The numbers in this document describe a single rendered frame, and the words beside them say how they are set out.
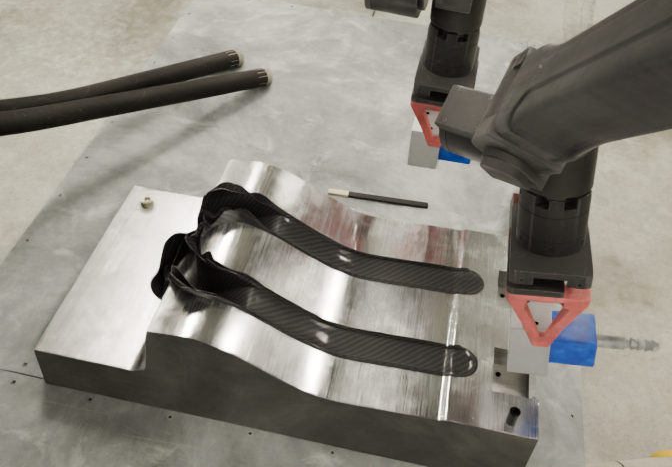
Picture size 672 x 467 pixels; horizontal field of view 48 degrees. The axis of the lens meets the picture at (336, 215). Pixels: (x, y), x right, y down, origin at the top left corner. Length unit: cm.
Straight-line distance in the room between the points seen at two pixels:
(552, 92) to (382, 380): 40
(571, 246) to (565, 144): 18
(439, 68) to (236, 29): 62
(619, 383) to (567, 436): 113
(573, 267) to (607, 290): 154
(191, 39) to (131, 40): 159
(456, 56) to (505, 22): 240
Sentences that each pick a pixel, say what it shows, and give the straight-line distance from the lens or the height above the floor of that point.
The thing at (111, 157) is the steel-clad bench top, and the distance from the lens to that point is 112.
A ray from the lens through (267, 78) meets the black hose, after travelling 123.
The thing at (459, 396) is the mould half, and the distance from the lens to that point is 74.
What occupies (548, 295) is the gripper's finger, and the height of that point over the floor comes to 104.
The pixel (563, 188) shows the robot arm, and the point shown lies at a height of 113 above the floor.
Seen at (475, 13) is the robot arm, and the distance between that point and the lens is 83.
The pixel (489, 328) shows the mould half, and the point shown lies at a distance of 80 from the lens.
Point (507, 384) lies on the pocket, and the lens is 80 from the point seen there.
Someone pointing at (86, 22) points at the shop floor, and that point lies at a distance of 310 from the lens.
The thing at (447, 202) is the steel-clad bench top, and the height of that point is 80.
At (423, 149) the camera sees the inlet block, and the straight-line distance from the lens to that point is 92.
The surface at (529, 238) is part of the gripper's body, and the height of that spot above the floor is 107.
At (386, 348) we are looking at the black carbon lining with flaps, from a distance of 78.
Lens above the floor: 150
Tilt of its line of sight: 44 degrees down
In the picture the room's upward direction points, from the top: 5 degrees clockwise
